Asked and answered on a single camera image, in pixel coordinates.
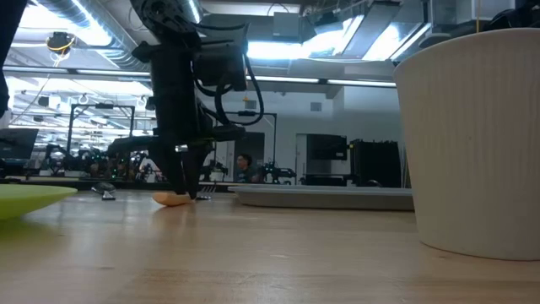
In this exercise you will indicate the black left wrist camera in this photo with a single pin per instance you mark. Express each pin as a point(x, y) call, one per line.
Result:
point(221, 63)

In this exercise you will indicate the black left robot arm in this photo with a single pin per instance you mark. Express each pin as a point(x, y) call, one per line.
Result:
point(169, 17)

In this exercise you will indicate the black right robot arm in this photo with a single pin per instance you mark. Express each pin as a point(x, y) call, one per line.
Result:
point(514, 19)

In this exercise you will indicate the black wall screen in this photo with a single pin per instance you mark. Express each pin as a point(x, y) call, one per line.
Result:
point(327, 147)

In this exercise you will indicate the cream ribbed paper cup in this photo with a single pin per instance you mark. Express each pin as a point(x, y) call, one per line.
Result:
point(476, 148)

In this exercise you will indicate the long ceiling light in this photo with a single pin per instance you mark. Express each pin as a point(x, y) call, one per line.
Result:
point(287, 79)

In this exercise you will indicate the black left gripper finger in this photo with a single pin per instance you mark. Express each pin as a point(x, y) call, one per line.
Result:
point(195, 169)
point(171, 169)

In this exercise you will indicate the person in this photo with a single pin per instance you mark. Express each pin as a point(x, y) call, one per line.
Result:
point(244, 169)

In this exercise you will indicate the lime green plate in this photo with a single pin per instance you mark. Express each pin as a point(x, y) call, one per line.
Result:
point(25, 200)

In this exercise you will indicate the grey plastic tray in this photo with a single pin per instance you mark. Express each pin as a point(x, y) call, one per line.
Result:
point(320, 197)

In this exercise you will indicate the black background robot arm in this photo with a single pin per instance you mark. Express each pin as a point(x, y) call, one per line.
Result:
point(276, 172)

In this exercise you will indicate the dark metal spoon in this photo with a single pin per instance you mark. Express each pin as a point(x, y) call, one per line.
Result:
point(103, 187)

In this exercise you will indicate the silver ventilation duct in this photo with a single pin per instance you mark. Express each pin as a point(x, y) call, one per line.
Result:
point(109, 46)

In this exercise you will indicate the black computer monitor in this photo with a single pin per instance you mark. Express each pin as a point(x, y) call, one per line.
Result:
point(17, 143)

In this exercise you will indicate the black station frame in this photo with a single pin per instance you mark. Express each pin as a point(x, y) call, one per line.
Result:
point(101, 106)
point(274, 135)

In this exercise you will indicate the black cabinet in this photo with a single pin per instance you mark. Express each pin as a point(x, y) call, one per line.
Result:
point(375, 162)

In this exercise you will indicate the black table frame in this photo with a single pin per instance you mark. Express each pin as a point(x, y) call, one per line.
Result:
point(135, 185)

